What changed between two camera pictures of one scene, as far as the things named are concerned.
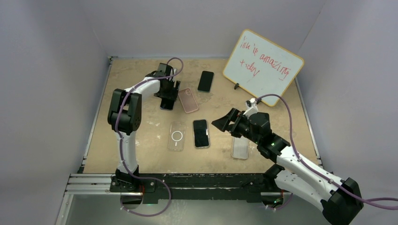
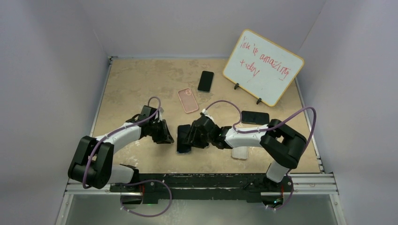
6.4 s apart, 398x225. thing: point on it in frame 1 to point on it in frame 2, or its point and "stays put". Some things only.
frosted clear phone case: [240, 147] stays put
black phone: [166, 104] to [183, 146]
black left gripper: [172, 95] to [164, 137]
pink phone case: [187, 100] stays put
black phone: [205, 81] stays put
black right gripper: [234, 116] to [194, 140]
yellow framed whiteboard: [261, 66] stays put
